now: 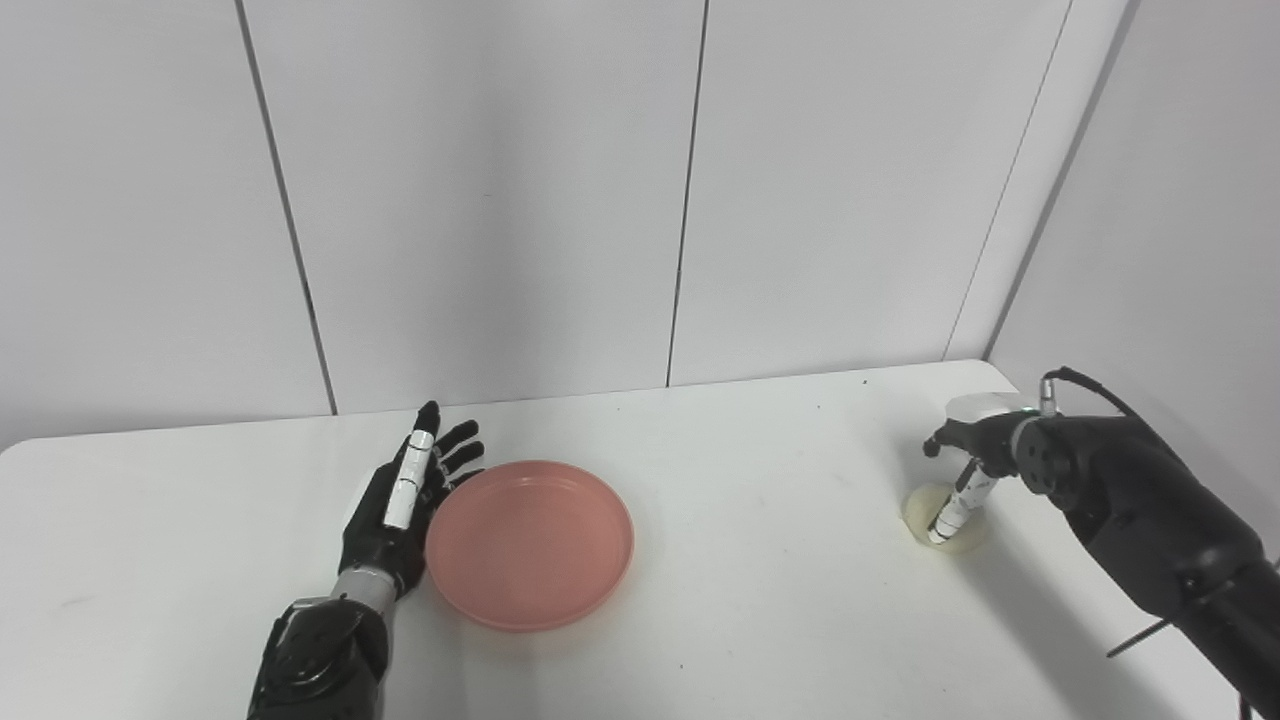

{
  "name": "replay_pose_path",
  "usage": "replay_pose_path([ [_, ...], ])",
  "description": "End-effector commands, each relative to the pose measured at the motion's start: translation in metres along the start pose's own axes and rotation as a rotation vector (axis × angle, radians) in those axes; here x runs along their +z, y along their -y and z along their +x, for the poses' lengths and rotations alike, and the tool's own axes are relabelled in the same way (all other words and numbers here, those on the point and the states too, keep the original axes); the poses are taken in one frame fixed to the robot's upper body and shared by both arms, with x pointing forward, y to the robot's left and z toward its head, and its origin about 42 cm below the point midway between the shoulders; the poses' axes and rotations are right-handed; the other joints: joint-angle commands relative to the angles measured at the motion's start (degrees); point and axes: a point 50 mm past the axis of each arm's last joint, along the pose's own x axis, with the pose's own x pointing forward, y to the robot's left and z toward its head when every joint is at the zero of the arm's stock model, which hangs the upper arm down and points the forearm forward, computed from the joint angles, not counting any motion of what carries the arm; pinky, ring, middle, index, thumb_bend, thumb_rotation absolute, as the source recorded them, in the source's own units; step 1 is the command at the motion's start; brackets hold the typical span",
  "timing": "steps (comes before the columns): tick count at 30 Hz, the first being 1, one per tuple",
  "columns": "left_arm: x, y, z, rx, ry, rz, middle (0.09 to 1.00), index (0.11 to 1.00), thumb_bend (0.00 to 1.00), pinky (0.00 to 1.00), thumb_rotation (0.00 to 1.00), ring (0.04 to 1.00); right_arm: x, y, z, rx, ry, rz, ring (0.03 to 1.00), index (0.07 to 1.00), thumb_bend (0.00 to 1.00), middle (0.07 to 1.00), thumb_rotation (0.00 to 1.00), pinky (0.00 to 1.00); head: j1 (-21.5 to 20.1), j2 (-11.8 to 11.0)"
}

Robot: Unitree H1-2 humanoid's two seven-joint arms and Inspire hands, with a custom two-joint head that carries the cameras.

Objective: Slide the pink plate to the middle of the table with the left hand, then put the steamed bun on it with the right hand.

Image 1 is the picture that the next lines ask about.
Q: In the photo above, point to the cream steamed bun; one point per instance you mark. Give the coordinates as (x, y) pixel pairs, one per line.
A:
(920, 510)

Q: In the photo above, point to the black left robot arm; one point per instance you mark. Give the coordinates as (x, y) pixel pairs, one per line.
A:
(320, 660)

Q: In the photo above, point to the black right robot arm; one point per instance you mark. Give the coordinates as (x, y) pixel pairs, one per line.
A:
(1150, 510)

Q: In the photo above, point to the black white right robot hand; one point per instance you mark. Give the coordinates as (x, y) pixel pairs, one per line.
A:
(985, 435)

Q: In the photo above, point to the pink round plate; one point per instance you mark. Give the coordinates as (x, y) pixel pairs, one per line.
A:
(530, 545)

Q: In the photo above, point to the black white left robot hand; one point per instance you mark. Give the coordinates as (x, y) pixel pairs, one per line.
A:
(385, 545)

